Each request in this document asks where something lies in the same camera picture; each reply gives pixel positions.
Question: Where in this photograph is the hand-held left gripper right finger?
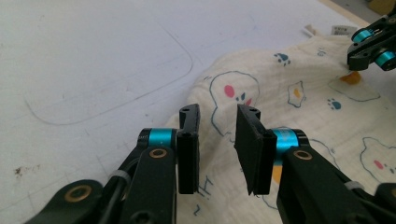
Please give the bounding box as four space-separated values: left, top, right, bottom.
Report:
233 104 311 196

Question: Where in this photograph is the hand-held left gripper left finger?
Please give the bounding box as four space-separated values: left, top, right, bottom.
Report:
136 103 201 195

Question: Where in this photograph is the cream printed cloth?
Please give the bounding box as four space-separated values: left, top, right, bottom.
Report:
166 23 396 224

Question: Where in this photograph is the white grid mat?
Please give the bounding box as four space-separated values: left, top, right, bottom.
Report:
0 0 375 224

